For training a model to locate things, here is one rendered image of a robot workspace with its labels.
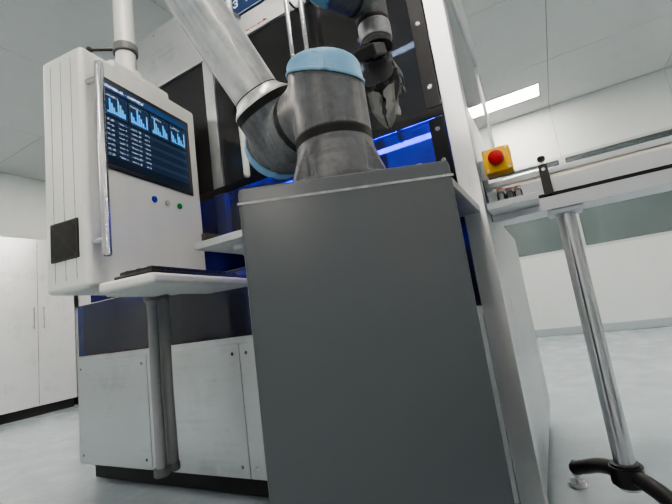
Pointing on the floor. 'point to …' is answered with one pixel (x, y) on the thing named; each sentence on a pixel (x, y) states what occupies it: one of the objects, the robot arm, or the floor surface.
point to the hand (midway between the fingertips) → (386, 121)
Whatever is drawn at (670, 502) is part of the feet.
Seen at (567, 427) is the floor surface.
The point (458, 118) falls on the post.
